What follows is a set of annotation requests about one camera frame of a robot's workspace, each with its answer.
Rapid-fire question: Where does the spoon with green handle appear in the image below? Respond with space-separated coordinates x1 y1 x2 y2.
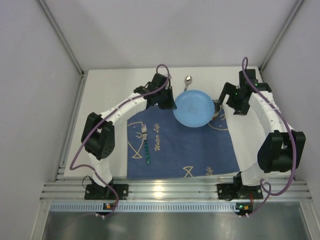
183 75 193 92

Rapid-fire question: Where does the fork with green handle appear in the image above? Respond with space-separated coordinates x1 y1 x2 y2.
141 124 151 165

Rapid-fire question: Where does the aluminium mounting rail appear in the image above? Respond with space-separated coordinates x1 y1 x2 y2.
39 175 313 202

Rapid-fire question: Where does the white slotted cable duct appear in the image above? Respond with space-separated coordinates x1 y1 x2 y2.
50 201 252 213

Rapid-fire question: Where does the blue plastic plate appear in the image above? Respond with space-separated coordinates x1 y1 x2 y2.
173 90 215 128

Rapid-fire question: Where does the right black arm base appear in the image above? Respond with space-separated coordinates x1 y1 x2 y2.
216 183 263 201

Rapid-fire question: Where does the blue fish placemat cloth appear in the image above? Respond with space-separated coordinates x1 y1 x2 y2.
127 106 240 180

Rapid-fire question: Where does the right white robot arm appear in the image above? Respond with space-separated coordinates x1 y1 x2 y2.
215 69 306 186

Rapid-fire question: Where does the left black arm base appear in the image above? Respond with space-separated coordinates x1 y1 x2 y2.
84 184 129 200

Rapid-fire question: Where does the metal cup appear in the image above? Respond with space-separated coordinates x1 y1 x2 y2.
211 100 222 121

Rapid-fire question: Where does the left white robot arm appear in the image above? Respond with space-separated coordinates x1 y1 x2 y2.
81 73 177 188

